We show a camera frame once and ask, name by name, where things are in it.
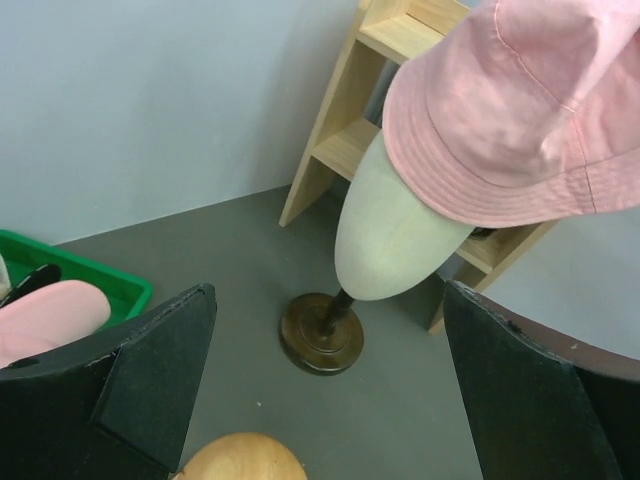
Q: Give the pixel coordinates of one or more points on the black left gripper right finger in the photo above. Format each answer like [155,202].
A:
[540,404]

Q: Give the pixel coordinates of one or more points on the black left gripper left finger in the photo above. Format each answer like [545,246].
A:
[114,405]

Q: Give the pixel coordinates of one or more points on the pink baseball cap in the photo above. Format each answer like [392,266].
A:
[51,317]

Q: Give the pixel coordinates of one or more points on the pink bucket hat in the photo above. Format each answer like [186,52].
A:
[526,112]

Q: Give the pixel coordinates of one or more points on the beige cap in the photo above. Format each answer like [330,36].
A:
[5,283]

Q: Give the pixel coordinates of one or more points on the light wooden hat stand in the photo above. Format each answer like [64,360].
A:
[247,455]

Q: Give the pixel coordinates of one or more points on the black cap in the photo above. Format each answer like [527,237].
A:
[41,277]

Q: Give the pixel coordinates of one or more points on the green plastic tray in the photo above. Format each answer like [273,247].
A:
[128,294]

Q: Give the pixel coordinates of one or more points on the wooden shelf unit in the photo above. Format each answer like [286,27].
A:
[382,32]

